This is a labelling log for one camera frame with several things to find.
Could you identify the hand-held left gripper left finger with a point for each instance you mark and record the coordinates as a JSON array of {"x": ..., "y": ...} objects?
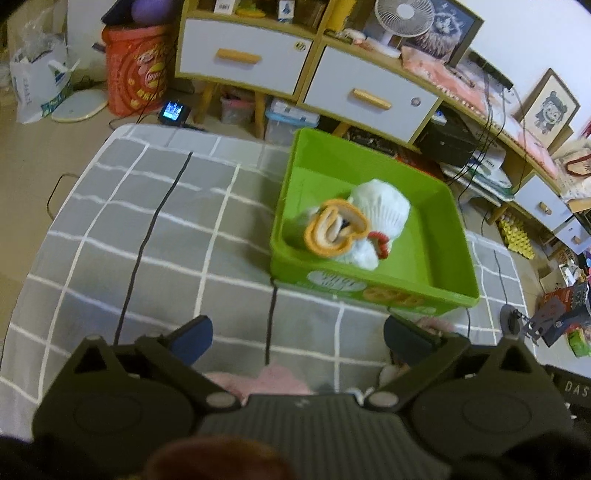
[{"x": 191, "y": 339}]

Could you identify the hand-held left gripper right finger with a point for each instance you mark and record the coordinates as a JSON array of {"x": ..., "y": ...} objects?
[{"x": 404, "y": 339}]

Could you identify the pink fluffy sock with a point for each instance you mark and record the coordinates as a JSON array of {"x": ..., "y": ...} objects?
[
  {"x": 277, "y": 376},
  {"x": 434, "y": 325}
]

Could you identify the green plastic bin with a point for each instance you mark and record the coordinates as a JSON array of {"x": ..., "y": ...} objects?
[{"x": 434, "y": 240}]

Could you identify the white sock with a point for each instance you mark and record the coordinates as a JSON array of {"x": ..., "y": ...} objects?
[{"x": 391, "y": 373}]

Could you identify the grey checked tablecloth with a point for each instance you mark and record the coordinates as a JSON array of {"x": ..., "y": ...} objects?
[{"x": 184, "y": 258}]

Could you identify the grey phone stand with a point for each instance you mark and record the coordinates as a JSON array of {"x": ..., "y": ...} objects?
[{"x": 549, "y": 316}]

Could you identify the white knit glove red cuff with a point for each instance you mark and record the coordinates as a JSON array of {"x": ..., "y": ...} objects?
[
  {"x": 383, "y": 203},
  {"x": 362, "y": 251}
]

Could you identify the orange-edged rolled cloth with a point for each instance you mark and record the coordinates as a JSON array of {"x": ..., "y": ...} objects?
[{"x": 330, "y": 230}]

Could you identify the yellow egg tray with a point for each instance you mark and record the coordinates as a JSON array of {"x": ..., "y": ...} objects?
[{"x": 517, "y": 233}]

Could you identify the small white drawer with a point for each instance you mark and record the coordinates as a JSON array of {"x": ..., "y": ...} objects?
[
  {"x": 572, "y": 233},
  {"x": 542, "y": 203}
]

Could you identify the red shoe box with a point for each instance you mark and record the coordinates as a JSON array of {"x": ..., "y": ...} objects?
[{"x": 415, "y": 160}]

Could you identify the stack of papers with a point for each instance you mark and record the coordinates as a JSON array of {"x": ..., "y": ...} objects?
[{"x": 485, "y": 173}]

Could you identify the black box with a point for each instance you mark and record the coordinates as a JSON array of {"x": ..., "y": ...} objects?
[{"x": 450, "y": 138}]

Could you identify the small screen device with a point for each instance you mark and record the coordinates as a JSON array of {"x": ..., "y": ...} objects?
[{"x": 173, "y": 110}]

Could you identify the pink cloth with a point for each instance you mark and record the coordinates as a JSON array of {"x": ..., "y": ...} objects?
[
  {"x": 443, "y": 76},
  {"x": 533, "y": 143}
]

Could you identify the paper tote bag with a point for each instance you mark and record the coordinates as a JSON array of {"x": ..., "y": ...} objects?
[{"x": 577, "y": 161}]

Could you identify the clear storage box blue label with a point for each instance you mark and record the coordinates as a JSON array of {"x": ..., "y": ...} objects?
[{"x": 293, "y": 120}]

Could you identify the white round base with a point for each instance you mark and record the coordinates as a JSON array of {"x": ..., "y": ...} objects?
[{"x": 78, "y": 106}]

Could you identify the large white drawer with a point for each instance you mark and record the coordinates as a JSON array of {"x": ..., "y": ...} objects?
[
  {"x": 332, "y": 87},
  {"x": 207, "y": 50}
]

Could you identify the framed cartoon picture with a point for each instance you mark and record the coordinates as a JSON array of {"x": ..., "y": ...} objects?
[{"x": 551, "y": 108}]

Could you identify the red printed bucket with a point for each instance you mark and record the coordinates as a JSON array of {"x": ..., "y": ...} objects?
[{"x": 136, "y": 69}]

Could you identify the black power strip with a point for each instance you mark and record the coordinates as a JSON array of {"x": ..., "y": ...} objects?
[{"x": 489, "y": 69}]

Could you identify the wooden cabinet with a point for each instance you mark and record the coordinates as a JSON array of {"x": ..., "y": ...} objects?
[{"x": 311, "y": 64}]

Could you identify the white plastic bag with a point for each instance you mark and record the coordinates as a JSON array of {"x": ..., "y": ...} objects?
[{"x": 39, "y": 78}]

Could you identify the framed cat picture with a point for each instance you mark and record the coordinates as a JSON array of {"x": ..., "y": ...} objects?
[{"x": 450, "y": 27}]

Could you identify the white desk fan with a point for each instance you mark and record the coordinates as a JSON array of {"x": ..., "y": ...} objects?
[{"x": 406, "y": 16}]

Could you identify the purple ball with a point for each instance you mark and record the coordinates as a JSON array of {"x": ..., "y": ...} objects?
[{"x": 152, "y": 9}]

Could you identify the dark purple bag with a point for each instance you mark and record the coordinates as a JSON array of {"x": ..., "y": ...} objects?
[{"x": 115, "y": 11}]

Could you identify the small blue white carton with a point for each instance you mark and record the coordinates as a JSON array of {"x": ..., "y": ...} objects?
[{"x": 286, "y": 9}]

